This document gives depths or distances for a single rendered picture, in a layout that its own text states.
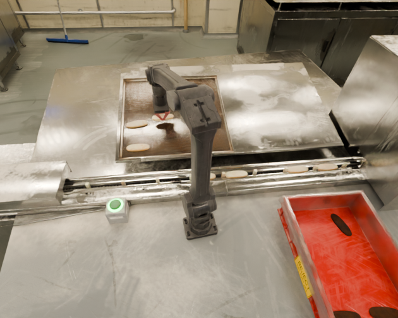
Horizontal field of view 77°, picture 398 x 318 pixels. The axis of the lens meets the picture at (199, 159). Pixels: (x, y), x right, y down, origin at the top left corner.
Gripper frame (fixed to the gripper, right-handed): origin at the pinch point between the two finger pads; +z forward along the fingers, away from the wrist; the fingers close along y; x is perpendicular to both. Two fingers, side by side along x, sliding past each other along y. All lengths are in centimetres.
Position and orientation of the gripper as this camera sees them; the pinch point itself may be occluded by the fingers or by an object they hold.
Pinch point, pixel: (162, 115)
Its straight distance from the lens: 118.5
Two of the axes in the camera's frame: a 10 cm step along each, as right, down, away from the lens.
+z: -0.5, 5.3, 8.5
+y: 1.9, 8.4, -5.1
